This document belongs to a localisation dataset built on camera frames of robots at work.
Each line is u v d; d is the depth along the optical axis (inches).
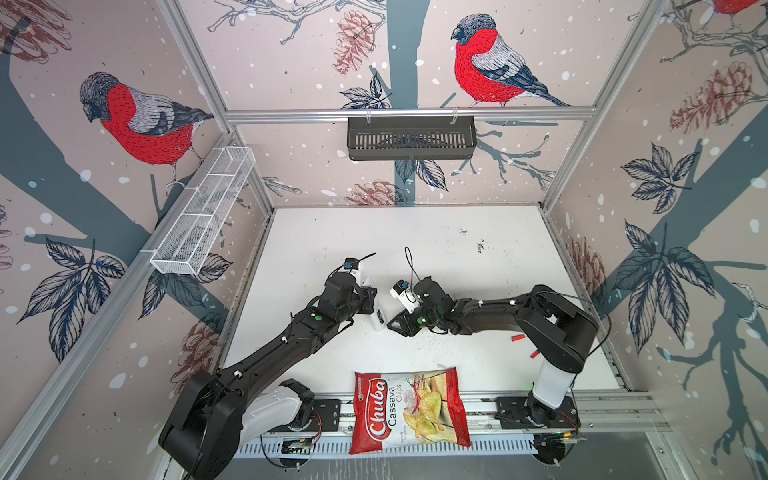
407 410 27.5
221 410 15.5
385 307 36.8
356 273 29.9
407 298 30.8
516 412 28.7
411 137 40.9
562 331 18.7
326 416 28.8
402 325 31.4
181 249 27.6
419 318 30.6
